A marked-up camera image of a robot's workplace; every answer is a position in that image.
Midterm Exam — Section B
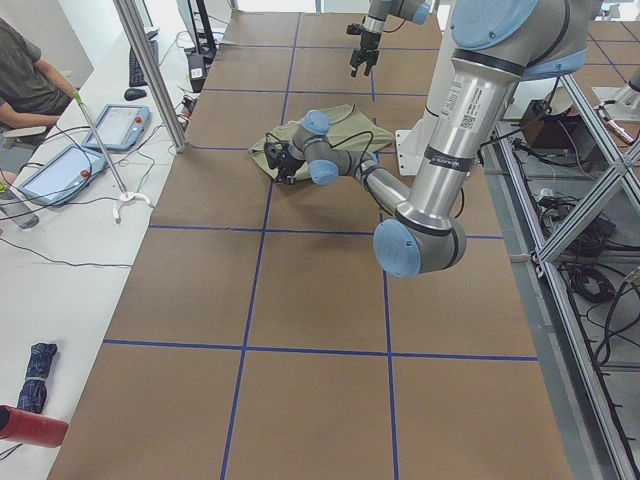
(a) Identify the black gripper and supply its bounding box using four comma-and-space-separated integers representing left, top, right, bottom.
274, 142, 304, 184
350, 30, 381, 77

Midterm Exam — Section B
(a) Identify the olive green long-sleeve shirt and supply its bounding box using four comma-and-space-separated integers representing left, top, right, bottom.
247, 102, 393, 182

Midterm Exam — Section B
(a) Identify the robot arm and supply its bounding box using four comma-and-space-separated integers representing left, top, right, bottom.
346, 0, 431, 77
264, 0, 592, 277

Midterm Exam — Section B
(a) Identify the metal reacher grabber tool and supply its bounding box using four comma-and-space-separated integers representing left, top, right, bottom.
72, 90, 154, 225

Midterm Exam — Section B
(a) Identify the brown table mat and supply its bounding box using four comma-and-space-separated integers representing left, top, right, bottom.
50, 13, 571, 479

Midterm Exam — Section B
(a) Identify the far teach pendant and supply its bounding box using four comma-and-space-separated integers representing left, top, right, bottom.
92, 104, 151, 152

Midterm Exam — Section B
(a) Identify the teach pendant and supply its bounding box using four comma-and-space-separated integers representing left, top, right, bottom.
17, 146, 106, 207
92, 104, 151, 152

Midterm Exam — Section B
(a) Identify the black computer mouse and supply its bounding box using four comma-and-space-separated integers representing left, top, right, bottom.
123, 87, 147, 101

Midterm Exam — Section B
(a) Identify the black keyboard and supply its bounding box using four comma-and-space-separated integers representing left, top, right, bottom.
127, 38, 160, 86

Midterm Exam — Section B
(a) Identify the near teach pendant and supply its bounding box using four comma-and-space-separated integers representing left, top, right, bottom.
17, 146, 106, 207

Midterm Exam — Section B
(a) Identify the seated person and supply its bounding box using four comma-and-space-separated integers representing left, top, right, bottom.
1, 19, 77, 146

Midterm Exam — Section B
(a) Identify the folded dark blue umbrella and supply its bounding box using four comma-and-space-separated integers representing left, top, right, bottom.
17, 343, 58, 414

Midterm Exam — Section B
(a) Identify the red cylinder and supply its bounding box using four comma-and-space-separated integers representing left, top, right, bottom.
1, 405, 69, 448

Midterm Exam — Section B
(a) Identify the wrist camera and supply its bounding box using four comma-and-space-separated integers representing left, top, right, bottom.
264, 142, 283, 170
346, 23, 364, 36

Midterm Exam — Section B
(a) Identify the aluminium frame post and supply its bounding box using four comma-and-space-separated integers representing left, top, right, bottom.
113, 0, 187, 154

